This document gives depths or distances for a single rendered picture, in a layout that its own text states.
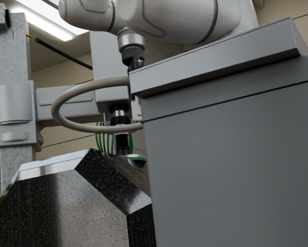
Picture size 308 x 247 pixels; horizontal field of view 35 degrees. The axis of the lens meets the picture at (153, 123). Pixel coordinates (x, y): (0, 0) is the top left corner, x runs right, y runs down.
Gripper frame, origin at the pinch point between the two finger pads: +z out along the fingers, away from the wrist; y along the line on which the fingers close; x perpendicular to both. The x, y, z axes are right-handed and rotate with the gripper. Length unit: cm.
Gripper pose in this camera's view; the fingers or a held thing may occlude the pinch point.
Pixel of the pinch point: (138, 109)
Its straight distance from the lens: 153.6
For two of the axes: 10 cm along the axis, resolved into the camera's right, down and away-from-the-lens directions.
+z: 1.1, 9.4, -3.1
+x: -9.5, 0.1, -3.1
